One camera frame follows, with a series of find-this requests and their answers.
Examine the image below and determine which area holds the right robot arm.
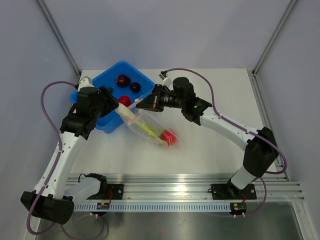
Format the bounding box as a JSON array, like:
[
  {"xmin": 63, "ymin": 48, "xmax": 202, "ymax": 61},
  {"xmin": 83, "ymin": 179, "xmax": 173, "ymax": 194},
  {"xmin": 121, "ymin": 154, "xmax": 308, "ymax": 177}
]
[{"xmin": 136, "ymin": 77, "xmax": 279, "ymax": 199}]

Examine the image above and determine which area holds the clear pink-dotted zip bag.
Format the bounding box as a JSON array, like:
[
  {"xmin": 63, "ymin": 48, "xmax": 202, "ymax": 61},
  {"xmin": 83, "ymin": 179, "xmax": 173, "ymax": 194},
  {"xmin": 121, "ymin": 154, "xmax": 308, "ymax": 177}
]
[{"xmin": 121, "ymin": 98, "xmax": 185, "ymax": 151}]

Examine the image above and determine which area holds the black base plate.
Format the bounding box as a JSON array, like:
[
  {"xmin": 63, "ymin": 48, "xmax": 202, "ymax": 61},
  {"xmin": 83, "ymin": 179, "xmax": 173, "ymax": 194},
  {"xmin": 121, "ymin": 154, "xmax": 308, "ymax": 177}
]
[
  {"xmin": 208, "ymin": 183, "xmax": 257, "ymax": 200},
  {"xmin": 87, "ymin": 183, "xmax": 124, "ymax": 200}
]

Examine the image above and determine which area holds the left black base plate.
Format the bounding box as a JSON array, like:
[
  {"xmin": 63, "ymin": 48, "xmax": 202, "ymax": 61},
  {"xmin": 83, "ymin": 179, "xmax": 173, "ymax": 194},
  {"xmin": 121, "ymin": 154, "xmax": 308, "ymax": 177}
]
[{"xmin": 87, "ymin": 183, "xmax": 124, "ymax": 200}]

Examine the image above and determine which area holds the white green leek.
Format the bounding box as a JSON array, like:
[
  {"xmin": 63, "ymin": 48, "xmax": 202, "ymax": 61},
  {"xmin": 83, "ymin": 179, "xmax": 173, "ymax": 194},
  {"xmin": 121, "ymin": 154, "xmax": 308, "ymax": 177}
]
[{"xmin": 115, "ymin": 103, "xmax": 171, "ymax": 147}]

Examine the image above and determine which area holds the red apple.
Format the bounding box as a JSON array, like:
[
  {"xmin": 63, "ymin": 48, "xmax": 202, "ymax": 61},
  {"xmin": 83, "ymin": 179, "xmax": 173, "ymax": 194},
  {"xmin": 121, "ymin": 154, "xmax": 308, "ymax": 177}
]
[{"xmin": 160, "ymin": 129, "xmax": 178, "ymax": 146}]

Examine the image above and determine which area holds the left aluminium frame post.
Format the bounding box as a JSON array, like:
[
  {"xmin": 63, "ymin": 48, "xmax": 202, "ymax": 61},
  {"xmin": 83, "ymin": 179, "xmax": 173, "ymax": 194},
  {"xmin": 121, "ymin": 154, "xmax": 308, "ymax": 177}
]
[{"xmin": 36, "ymin": 0, "xmax": 82, "ymax": 79}]

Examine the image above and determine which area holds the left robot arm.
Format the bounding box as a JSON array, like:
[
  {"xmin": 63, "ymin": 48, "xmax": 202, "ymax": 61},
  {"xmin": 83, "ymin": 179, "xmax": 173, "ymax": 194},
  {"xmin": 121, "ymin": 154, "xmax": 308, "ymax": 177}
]
[{"xmin": 20, "ymin": 85, "xmax": 119, "ymax": 225}]

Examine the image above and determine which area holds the white slotted cable duct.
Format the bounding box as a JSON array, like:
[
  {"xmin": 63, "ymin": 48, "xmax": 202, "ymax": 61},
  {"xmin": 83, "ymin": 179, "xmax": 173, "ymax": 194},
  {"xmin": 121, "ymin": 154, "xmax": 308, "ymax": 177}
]
[{"xmin": 74, "ymin": 201, "xmax": 231, "ymax": 213}]

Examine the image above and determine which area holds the red pomegranate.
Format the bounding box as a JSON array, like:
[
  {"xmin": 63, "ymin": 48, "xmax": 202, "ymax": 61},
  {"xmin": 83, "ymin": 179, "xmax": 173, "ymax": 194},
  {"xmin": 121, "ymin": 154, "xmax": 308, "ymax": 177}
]
[{"xmin": 118, "ymin": 95, "xmax": 132, "ymax": 107}]

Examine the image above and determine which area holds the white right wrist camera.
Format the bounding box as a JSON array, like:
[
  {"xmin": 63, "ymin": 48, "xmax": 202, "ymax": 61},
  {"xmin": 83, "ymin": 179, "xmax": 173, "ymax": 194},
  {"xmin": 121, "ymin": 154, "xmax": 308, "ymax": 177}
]
[{"xmin": 158, "ymin": 70, "xmax": 169, "ymax": 81}]

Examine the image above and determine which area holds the right aluminium frame post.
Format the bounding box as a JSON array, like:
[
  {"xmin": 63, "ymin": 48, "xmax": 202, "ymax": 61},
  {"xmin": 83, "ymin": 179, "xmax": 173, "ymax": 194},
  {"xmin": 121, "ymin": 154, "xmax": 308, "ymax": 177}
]
[{"xmin": 252, "ymin": 0, "xmax": 300, "ymax": 77}]

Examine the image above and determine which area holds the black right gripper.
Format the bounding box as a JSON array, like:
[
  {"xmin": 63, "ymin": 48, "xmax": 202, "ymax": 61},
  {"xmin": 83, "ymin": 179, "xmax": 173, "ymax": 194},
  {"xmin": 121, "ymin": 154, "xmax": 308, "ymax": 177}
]
[{"xmin": 136, "ymin": 84, "xmax": 185, "ymax": 113}]

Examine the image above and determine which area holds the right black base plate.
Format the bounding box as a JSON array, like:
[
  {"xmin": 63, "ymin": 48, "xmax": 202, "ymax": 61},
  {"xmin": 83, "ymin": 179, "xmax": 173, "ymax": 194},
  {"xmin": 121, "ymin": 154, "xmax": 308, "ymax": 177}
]
[{"xmin": 208, "ymin": 183, "xmax": 257, "ymax": 200}]

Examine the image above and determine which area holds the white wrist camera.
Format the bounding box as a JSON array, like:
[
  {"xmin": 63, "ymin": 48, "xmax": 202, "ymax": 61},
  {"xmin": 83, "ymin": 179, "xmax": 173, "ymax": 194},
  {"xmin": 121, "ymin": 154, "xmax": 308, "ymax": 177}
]
[
  {"xmin": 76, "ymin": 76, "xmax": 94, "ymax": 91},
  {"xmin": 158, "ymin": 70, "xmax": 169, "ymax": 81}
]

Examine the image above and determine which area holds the aluminium frame post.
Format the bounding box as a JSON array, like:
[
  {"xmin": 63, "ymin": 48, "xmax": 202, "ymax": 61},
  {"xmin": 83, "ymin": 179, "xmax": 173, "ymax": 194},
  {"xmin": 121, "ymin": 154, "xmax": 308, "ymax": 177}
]
[
  {"xmin": 252, "ymin": 0, "xmax": 300, "ymax": 77},
  {"xmin": 36, "ymin": 0, "xmax": 82, "ymax": 79}
]

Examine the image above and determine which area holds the dark red onion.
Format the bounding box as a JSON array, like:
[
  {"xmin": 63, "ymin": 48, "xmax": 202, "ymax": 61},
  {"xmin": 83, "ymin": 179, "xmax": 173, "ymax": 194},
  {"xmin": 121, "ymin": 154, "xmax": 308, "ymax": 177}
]
[{"xmin": 116, "ymin": 74, "xmax": 131, "ymax": 88}]

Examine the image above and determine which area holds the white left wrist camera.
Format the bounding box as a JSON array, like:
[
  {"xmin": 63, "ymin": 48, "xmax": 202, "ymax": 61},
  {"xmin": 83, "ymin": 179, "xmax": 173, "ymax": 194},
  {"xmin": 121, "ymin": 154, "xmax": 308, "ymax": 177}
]
[{"xmin": 76, "ymin": 76, "xmax": 94, "ymax": 91}]

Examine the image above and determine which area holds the dark purple plum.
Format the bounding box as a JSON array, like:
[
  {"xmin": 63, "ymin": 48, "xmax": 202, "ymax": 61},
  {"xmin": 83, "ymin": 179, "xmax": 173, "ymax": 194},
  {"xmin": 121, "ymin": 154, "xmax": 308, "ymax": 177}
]
[{"xmin": 129, "ymin": 82, "xmax": 141, "ymax": 93}]

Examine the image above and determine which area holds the right side aluminium rail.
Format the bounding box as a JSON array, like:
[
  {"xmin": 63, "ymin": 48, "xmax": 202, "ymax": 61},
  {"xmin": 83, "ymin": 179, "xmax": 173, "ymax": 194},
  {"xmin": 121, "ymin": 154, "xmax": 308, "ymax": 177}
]
[{"xmin": 247, "ymin": 70, "xmax": 290, "ymax": 182}]

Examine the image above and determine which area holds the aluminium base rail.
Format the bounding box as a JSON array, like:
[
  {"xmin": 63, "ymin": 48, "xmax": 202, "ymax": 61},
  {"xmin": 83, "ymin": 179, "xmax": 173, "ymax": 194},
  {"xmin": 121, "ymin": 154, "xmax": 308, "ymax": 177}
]
[{"xmin": 33, "ymin": 173, "xmax": 306, "ymax": 202}]

